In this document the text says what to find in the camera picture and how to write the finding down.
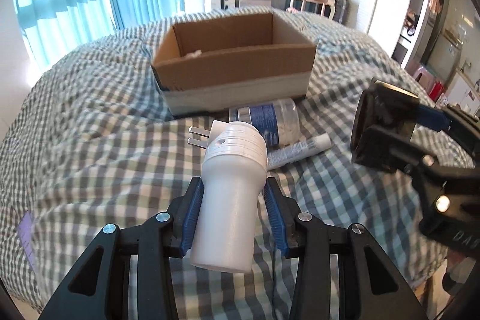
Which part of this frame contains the pink stool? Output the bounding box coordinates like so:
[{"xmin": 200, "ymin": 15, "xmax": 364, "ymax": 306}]
[{"xmin": 413, "ymin": 66, "xmax": 440, "ymax": 95}]

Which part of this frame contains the checkered bed quilt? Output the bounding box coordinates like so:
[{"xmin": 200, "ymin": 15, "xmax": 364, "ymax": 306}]
[{"xmin": 1, "ymin": 12, "xmax": 448, "ymax": 311}]

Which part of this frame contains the brown cardboard box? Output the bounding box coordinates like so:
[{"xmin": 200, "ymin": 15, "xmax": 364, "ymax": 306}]
[{"xmin": 151, "ymin": 10, "xmax": 317, "ymax": 117}]

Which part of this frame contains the black square object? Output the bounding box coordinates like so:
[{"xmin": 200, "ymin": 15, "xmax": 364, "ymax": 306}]
[{"xmin": 351, "ymin": 78, "xmax": 420, "ymax": 174}]

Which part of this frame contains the white plug-in device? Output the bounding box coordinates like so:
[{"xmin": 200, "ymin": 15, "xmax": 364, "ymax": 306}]
[{"xmin": 188, "ymin": 120, "xmax": 267, "ymax": 274}]

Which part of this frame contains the clear plastic jar blue label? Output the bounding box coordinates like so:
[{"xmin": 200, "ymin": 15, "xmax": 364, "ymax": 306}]
[{"xmin": 229, "ymin": 98, "xmax": 300, "ymax": 148}]

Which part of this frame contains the white tube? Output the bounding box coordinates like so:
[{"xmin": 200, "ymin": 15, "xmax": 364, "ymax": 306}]
[{"xmin": 267, "ymin": 133, "xmax": 332, "ymax": 171}]

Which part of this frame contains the white figurine bottle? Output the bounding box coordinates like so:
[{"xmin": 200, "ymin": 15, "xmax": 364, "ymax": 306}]
[{"xmin": 185, "ymin": 49, "xmax": 202, "ymax": 58}]

